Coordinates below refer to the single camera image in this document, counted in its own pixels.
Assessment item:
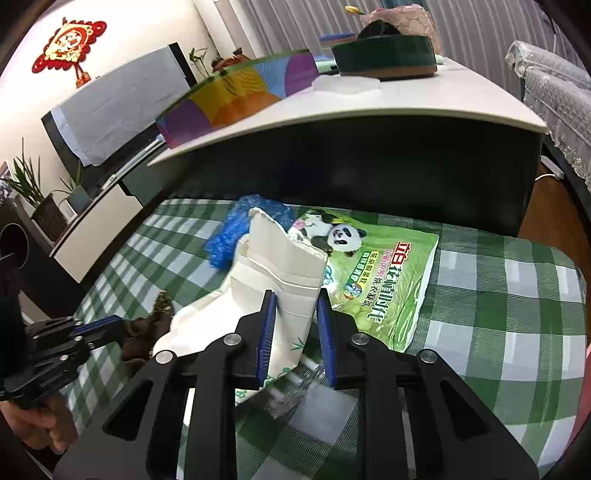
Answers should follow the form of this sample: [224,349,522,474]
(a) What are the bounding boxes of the plant in black pot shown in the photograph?
[4,137,68,241]

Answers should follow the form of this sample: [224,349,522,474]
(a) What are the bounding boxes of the bamboo plant in vase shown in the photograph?
[188,46,213,80]

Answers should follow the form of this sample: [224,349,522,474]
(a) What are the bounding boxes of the clear plastic film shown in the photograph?
[265,357,325,422]

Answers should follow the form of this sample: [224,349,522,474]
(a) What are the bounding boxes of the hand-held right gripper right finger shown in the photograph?
[316,287,541,480]

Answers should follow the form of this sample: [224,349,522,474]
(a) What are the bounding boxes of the white power strip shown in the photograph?
[536,157,565,182]

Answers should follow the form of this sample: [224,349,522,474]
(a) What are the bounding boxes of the brown floral cloth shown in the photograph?
[122,291,176,361]

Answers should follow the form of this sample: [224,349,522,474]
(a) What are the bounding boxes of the white-topped coffee table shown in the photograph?
[148,55,549,237]

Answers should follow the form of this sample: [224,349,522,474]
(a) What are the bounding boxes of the grey television dust cover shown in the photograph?
[51,46,188,168]

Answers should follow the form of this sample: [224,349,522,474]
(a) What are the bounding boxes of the white rod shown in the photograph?
[99,134,165,191]

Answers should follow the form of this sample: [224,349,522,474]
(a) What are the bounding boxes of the black hat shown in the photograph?
[358,21,403,41]

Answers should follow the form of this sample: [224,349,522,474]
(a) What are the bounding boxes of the blue plastic bag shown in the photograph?
[205,194,294,269]

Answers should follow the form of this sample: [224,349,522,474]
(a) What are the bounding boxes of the colourful rectangular box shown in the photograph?
[154,48,320,149]

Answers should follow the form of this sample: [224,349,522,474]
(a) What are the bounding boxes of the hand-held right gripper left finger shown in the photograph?
[53,290,280,480]

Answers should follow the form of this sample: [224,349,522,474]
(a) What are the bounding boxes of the black television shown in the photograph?
[41,42,197,168]

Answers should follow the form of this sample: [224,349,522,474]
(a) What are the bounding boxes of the television stand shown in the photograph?
[48,138,162,284]

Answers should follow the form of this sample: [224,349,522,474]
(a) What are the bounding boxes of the plant in grey pot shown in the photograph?
[52,161,94,214]

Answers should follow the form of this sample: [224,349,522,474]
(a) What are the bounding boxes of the red teapot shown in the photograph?
[212,47,252,72]

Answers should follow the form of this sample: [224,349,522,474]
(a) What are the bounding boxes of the dark green round box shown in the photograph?
[331,34,438,83]

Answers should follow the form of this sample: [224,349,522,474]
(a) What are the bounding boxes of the grey curtain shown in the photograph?
[425,0,552,88]

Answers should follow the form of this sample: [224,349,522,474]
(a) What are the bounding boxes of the grey quilted sofa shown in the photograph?
[505,41,591,185]

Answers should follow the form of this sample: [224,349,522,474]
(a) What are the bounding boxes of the person's left hand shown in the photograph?
[0,396,80,455]

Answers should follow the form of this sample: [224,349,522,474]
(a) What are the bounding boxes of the green panda print bag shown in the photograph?
[287,208,440,357]

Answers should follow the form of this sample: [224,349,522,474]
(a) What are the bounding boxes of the green checkered tablecloth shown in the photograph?
[60,198,587,480]

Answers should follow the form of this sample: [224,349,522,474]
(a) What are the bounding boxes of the red knot wall ornament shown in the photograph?
[31,17,108,88]

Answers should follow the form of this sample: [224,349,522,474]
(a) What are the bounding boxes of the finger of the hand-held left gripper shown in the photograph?
[74,327,129,358]
[69,315,124,337]

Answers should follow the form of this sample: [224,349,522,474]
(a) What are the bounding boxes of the pink lace bag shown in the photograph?
[360,4,445,54]

